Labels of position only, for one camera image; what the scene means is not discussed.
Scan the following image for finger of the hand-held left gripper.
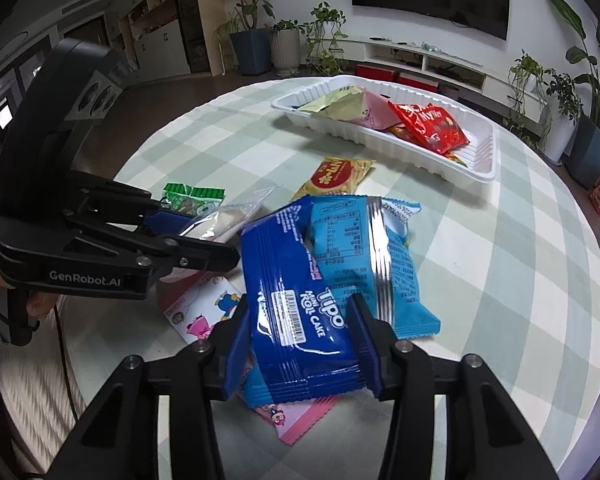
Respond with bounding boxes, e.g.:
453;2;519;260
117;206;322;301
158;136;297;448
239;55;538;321
62;221;242;282
64;169;196;236

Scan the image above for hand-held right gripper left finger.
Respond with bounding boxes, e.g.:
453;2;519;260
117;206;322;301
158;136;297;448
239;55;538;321
45;304;252;480

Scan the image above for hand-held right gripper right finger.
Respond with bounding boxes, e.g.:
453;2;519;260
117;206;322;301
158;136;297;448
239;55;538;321
346;292;561;480

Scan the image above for clear snack packet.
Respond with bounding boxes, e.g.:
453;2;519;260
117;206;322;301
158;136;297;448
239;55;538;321
176;187;277;242

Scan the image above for dark blue cake packet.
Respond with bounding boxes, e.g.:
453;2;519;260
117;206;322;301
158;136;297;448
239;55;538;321
239;195;370;407

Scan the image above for pale green snack packet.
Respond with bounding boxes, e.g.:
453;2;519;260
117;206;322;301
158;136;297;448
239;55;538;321
294;84;369;122

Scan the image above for orange snack packet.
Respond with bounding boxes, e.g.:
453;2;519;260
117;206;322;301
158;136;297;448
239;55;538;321
387;125;469;167

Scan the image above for white plastic tray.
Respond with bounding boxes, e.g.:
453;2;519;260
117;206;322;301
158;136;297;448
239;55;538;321
271;75;502;188

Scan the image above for person's left hand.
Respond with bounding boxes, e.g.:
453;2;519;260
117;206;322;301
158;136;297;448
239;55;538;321
0;247;62;323

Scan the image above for clear packet with green print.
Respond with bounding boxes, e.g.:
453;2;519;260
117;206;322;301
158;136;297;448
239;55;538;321
160;182;227;217

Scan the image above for pink cartoon snack packet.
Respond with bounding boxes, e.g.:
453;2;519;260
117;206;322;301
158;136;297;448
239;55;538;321
157;272;345;447

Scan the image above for light blue snack packet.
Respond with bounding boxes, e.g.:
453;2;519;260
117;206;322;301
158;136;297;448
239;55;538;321
306;195;442;338

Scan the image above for red and gold snack packet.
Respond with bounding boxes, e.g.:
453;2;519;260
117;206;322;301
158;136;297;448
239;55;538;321
290;155;377;204

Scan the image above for tall plant in blue-grey pot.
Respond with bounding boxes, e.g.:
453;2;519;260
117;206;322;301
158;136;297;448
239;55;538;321
211;0;277;77

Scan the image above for plant in white ribbed pot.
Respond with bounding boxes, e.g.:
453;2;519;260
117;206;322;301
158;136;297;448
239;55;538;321
269;19;302;79

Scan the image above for white ribbed cloth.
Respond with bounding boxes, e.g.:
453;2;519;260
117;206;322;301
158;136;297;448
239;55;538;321
0;305;88;476

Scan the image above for trailing pothos plant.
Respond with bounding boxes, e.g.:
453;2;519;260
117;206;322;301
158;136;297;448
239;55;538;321
301;2;352;79

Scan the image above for red storage box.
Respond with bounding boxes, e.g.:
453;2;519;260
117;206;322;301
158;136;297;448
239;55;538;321
397;70;441;94
354;63;399;84

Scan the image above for white television cabinet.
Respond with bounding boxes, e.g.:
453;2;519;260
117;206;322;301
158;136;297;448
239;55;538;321
339;35;552;123

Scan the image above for large-leaf plant in dark pot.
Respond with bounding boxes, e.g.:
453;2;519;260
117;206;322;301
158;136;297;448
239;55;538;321
544;0;600;187

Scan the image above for leafy plant in white pot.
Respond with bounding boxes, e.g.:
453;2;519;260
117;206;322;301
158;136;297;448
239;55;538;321
544;72;587;164

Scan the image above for hanging pothos plant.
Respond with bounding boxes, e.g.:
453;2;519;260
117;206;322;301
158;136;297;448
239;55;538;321
502;49;554;150

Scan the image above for black cable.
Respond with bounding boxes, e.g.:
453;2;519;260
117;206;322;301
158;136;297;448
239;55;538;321
54;304;82;423

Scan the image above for white wall storage unit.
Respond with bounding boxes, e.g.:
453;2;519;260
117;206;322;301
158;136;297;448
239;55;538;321
104;0;212;87

